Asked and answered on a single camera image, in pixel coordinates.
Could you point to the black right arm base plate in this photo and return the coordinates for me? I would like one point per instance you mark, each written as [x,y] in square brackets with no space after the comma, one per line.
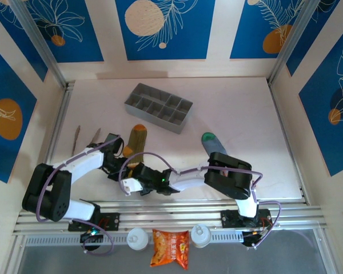
[230,218]

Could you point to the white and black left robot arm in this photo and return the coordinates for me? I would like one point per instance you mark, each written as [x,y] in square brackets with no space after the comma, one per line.
[83,164]

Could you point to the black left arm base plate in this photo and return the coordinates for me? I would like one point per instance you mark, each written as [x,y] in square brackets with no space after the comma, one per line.
[111,221]

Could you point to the orange snack bag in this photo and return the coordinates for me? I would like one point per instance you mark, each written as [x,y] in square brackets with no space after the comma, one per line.
[168,246]

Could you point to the grey divided organizer box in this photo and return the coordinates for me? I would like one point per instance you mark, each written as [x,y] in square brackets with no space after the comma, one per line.
[157,107]

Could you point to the white pull-tab can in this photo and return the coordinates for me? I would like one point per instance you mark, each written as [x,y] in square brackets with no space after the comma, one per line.
[200,235]

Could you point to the aluminium side rail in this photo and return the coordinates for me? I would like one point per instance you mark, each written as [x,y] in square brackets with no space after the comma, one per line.
[287,142]
[55,137]

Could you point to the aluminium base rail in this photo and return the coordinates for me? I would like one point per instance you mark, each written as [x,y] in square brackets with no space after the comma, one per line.
[171,212]

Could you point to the aluminium corner post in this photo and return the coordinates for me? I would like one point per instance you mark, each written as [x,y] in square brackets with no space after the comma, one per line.
[43,42]
[291,42]

